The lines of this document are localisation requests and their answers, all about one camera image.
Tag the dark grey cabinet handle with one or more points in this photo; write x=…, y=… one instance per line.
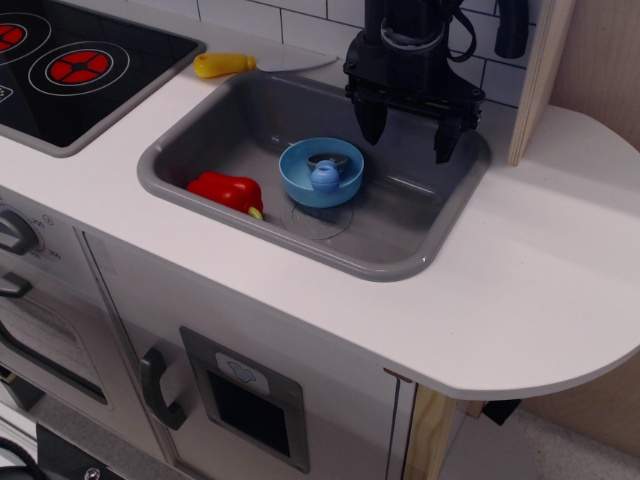
x=152, y=367

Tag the black toy stovetop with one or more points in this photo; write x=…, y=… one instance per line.
x=68, y=73

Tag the blue plastic bowl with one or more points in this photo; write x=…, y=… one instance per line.
x=295, y=173

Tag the grey ice dispenser panel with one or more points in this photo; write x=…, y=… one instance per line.
x=249, y=399

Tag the black oven door handle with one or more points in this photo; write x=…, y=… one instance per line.
x=14, y=286

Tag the black toy faucet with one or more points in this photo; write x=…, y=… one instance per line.
x=513, y=30

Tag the red toy bell pepper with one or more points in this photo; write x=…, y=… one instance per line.
x=242, y=194

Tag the blue handled metal spoon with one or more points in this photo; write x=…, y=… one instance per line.
x=326, y=169

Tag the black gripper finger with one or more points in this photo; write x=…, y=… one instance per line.
x=449, y=131
x=371, y=116

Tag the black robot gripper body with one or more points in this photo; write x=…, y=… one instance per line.
x=410, y=74

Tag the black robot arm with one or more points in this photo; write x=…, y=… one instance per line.
x=416, y=18

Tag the wooden side post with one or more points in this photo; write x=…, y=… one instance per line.
x=544, y=60

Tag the toy oven door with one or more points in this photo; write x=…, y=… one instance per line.
x=59, y=331

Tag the grey plastic sink basin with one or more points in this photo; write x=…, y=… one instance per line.
x=392, y=229

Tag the grey oven knob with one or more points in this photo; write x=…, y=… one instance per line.
x=17, y=236

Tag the yellow handled toy knife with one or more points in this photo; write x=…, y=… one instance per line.
x=214, y=65

